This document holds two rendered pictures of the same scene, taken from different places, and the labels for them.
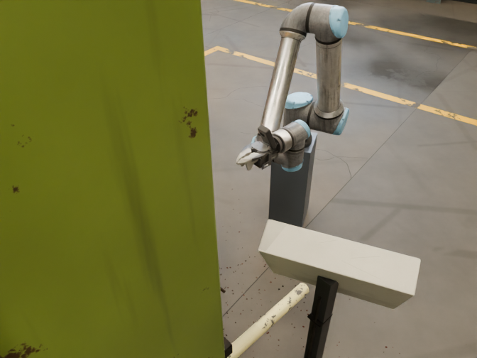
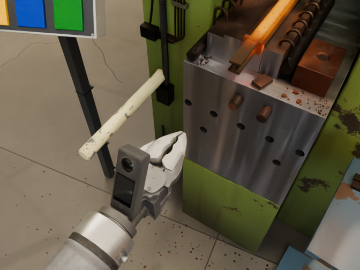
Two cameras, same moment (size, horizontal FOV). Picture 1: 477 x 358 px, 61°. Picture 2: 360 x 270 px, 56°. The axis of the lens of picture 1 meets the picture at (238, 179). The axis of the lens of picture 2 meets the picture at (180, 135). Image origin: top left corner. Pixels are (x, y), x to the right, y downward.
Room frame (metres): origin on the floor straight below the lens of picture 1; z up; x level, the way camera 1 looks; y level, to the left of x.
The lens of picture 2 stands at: (1.58, -0.11, 1.50)
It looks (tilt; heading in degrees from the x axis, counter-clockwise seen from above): 52 degrees down; 165
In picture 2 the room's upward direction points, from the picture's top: straight up
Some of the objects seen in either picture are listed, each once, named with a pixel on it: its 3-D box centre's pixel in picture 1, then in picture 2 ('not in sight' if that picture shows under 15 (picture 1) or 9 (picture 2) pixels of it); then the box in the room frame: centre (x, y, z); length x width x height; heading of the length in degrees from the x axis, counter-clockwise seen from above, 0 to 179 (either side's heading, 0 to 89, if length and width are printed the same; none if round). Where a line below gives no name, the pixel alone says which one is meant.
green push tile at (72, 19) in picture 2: not in sight; (69, 14); (0.76, -0.17, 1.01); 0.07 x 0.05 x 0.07; 68
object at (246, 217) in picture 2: not in sight; (251, 160); (0.86, 0.42, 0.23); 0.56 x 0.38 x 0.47; 133
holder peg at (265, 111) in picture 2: not in sight; (264, 114); (1.10, 0.24, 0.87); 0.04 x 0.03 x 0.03; 133
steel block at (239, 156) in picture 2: not in sight; (274, 85); (0.86, 0.42, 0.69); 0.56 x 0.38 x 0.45; 133
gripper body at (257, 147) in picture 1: (265, 151); (136, 199); (1.30, -0.11, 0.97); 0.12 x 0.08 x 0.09; 133
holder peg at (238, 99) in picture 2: not in sight; (235, 102); (1.04, 0.19, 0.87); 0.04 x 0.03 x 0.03; 133
